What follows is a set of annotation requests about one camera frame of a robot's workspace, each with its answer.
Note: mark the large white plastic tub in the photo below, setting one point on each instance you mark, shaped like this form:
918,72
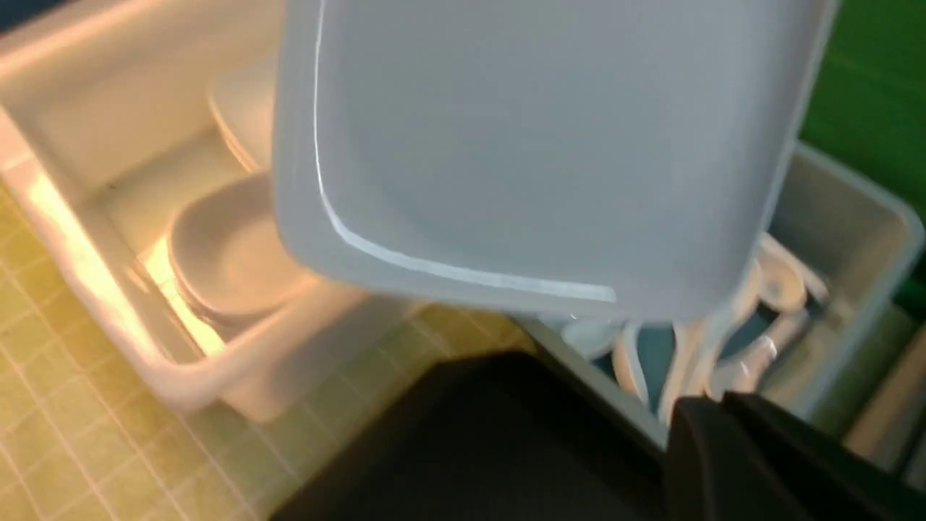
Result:
106,135

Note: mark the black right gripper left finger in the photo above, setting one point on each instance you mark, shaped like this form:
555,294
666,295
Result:
712,471

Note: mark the large white square plate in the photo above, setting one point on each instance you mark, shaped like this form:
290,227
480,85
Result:
610,159

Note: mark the white soup spoon in bin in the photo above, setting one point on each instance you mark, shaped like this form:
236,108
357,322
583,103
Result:
626,363
787,284
742,371
698,347

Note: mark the stack of white bowls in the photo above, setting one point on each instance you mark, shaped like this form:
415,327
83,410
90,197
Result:
227,256

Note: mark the stack of white plates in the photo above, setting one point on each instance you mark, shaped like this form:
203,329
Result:
242,103

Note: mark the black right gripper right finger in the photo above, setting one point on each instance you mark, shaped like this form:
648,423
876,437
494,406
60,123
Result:
827,481

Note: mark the black plastic serving tray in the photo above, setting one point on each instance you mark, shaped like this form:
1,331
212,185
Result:
503,436

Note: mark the brown plastic bin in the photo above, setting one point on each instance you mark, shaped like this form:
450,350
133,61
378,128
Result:
888,424

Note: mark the teal plastic bin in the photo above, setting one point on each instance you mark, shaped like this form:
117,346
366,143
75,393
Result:
862,242

